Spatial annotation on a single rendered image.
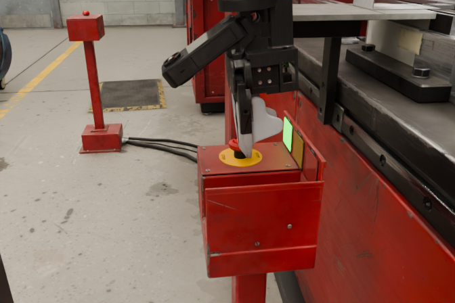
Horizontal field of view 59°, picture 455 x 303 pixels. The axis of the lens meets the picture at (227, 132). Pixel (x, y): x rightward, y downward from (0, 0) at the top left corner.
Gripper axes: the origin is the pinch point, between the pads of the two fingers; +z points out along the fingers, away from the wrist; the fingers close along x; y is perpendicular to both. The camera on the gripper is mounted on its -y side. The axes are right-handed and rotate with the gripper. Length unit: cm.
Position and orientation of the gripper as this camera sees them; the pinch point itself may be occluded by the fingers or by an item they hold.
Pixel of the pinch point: (242, 149)
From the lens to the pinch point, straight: 55.8
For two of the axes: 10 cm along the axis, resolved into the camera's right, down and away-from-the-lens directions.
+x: -1.3, -3.8, 9.2
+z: 1.0, 9.1, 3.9
